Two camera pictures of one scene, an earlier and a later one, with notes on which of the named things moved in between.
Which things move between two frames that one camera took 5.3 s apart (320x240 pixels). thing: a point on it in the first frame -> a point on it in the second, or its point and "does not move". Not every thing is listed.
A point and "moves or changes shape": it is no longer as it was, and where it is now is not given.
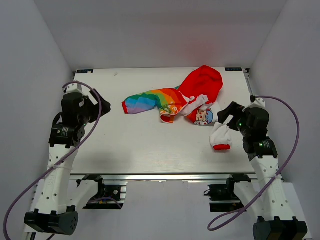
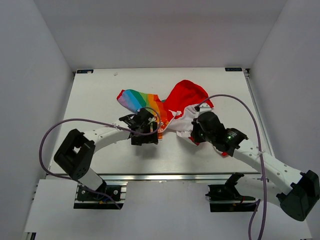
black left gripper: x=96 y=108 -> x=151 y=137
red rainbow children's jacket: x=192 y=98 moves or changes shape
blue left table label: x=85 y=71 does not move
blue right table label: x=233 y=69 does not move
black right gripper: x=234 y=109 -> x=194 y=134
